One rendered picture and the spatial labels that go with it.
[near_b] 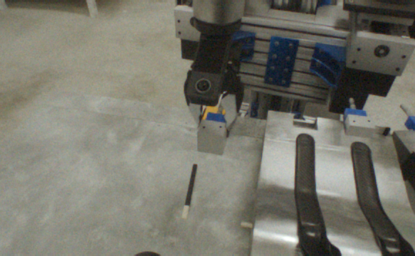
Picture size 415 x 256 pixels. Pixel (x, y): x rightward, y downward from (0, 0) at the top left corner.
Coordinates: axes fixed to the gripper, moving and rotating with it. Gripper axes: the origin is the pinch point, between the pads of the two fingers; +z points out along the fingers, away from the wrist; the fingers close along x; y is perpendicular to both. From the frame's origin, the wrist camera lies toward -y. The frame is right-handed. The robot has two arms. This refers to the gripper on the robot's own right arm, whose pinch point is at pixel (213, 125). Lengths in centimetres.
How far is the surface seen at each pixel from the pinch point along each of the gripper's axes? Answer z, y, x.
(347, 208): 5.4, -9.3, -24.8
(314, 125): 8.0, 13.7, -20.7
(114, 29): 96, 219, 145
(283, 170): 6.6, -2.3, -14.3
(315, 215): 4.1, -12.6, -19.3
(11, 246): 15.0, -24.3, 32.4
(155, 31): 95, 223, 104
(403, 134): 9.5, 16.8, -41.0
